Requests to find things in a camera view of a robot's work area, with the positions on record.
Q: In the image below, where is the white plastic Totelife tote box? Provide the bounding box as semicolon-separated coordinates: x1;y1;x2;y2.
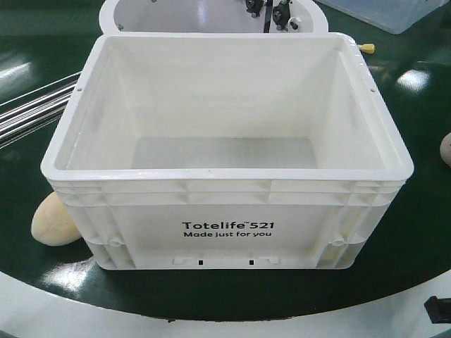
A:
41;32;414;270

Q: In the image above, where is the cream bread roll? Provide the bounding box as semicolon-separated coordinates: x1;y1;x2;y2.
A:
31;192;81;246

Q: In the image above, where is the black mechanism in housing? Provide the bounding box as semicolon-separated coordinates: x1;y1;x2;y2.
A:
245;0;299;33

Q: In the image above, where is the white round machine housing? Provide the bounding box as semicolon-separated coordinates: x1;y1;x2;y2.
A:
99;0;328;35

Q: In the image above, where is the small yellow wooden peg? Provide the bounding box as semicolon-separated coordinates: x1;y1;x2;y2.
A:
358;43;376;55

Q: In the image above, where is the clear plastic bin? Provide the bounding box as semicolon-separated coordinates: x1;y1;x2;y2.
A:
320;0;449;35

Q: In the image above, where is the black object bottom right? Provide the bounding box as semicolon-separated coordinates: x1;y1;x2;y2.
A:
424;296;451;324

